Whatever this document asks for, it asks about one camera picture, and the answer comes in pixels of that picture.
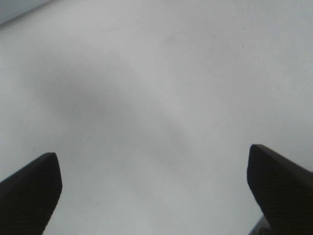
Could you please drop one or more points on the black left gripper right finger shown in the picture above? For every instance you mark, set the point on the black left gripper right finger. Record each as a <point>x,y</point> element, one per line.
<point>284,192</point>

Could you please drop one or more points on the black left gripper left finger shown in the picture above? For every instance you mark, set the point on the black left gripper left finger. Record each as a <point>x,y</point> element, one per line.
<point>29,197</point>

